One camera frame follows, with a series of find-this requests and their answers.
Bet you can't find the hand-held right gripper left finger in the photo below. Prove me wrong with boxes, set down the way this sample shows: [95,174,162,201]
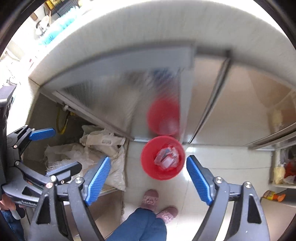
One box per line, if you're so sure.
[29,156,111,241]

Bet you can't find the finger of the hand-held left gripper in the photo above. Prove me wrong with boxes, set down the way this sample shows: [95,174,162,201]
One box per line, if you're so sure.
[7,125,56,153]
[15,161,83,186]

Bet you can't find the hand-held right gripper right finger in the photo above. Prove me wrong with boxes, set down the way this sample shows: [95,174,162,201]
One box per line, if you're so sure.
[186,155,271,241]

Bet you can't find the clear plastic wrappers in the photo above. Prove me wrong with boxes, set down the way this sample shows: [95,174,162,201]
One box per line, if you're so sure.
[154,146,179,169]

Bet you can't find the red plastic bin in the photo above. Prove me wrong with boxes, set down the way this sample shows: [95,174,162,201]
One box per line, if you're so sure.
[141,136,185,181]

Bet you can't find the person's left hand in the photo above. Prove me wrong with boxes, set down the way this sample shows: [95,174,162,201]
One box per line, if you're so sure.
[0,196,26,219]

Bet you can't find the white woven sacks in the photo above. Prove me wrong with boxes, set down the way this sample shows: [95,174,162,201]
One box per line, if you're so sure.
[45,125,126,192]

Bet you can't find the person's leg in jeans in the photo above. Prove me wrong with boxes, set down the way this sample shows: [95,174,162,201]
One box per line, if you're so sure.
[106,207,167,241]

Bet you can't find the orange snack packet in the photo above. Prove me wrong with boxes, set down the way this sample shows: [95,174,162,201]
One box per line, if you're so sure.
[261,190,286,202]

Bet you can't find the yellow plastic bag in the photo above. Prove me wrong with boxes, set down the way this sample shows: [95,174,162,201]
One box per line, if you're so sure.
[273,166,286,184]

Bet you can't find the grey cabinet door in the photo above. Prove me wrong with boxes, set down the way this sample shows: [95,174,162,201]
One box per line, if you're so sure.
[185,50,296,149]
[40,43,197,142]

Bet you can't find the yellow gas hose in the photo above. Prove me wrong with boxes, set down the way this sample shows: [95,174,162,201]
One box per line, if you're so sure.
[57,107,70,135]

